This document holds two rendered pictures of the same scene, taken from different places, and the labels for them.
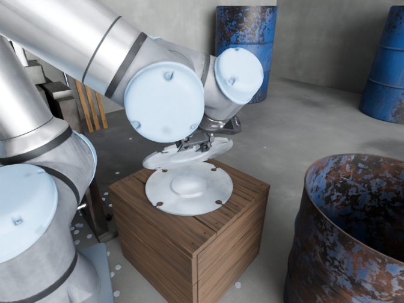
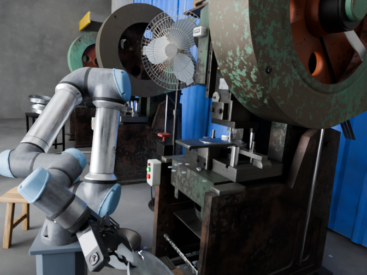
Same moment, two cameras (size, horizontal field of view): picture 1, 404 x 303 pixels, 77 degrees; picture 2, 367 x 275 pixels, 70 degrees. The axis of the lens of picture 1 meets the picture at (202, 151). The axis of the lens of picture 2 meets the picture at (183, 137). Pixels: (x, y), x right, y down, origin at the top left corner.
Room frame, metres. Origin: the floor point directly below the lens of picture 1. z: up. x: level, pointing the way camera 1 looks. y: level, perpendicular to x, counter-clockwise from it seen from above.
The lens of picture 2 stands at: (0.82, -0.57, 1.03)
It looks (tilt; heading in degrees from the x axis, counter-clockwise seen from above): 11 degrees down; 100
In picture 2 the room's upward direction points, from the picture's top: 4 degrees clockwise
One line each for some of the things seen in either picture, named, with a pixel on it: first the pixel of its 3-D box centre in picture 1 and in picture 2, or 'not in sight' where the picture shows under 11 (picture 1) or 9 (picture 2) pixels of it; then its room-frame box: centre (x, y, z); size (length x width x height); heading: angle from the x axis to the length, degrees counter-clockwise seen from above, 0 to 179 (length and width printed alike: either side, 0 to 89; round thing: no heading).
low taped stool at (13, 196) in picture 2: not in sight; (39, 215); (-0.31, 0.79, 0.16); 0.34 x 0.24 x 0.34; 12
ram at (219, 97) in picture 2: not in sight; (230, 89); (0.81, 0.77, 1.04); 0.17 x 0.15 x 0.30; 40
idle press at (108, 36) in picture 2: not in sight; (158, 100); (0.00, 2.35, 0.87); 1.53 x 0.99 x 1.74; 38
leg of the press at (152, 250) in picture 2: not in sight; (216, 180); (0.78, 1.09, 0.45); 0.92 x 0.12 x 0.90; 40
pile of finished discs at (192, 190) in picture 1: (189, 184); not in sight; (0.69, 0.04, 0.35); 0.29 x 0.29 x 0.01
